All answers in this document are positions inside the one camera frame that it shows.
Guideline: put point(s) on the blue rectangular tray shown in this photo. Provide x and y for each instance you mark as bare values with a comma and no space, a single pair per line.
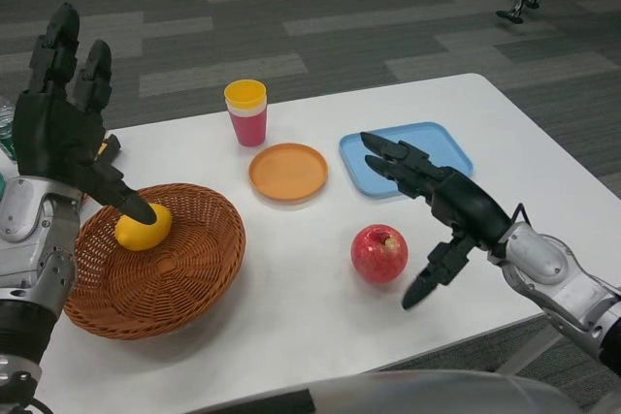
436,142

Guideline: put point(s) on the orange round plate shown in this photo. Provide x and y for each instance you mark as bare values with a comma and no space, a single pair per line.
288,171

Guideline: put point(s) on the red apple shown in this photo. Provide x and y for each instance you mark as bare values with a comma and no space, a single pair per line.
376,256

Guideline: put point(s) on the brown wicker basket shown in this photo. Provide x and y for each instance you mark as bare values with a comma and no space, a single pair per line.
160,283

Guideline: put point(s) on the pink plastic cup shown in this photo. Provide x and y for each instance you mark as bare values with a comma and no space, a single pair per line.
248,130

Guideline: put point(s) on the yellow plastic cup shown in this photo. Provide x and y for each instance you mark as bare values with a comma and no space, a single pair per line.
245,94

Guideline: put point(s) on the white plastic cup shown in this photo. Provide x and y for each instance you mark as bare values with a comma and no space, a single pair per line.
246,112

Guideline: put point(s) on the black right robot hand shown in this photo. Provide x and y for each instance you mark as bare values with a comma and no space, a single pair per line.
468,205

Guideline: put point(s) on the clear water bottle green label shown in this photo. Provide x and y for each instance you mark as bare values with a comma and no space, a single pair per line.
5,128

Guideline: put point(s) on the black yellow tape measure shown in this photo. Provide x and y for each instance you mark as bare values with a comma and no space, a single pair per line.
110,147

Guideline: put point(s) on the yellow lemon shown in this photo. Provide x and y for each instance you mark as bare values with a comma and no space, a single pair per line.
140,237

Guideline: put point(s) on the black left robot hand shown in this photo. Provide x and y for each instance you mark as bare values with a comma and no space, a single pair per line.
53,137

